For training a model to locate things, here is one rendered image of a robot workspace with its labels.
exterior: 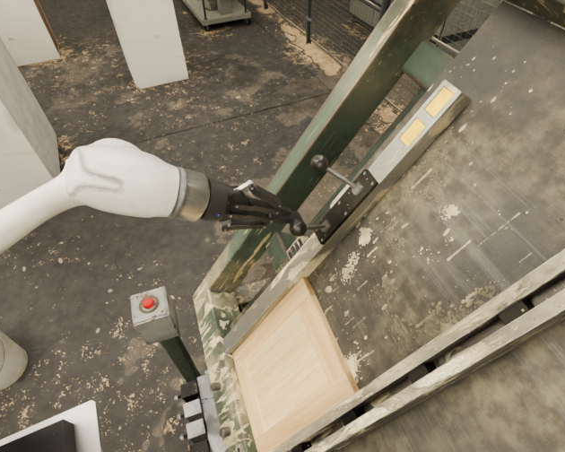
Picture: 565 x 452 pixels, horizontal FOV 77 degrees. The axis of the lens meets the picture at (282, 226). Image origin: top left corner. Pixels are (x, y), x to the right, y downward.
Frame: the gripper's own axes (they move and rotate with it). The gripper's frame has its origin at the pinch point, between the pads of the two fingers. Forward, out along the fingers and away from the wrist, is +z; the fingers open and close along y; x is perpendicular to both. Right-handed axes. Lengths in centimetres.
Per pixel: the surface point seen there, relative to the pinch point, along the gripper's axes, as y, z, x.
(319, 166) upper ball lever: -12.4, 1.5, -2.9
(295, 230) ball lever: -0.3, 0.0, 4.6
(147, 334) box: 75, -4, -15
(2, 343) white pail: 169, -42, -65
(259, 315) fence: 35.0, 12.5, 2.8
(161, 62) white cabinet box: 108, 55, -355
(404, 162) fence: -22.3, 13.9, 3.2
